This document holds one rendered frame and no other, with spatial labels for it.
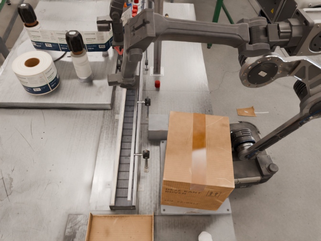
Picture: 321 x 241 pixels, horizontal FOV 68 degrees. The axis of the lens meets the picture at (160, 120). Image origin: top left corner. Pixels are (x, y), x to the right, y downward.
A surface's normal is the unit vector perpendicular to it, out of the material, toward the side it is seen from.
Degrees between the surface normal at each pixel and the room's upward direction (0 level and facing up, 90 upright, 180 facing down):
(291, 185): 0
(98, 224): 0
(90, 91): 0
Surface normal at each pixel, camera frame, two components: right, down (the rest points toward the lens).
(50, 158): 0.04, -0.59
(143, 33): -0.74, 0.01
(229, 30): 0.33, -0.10
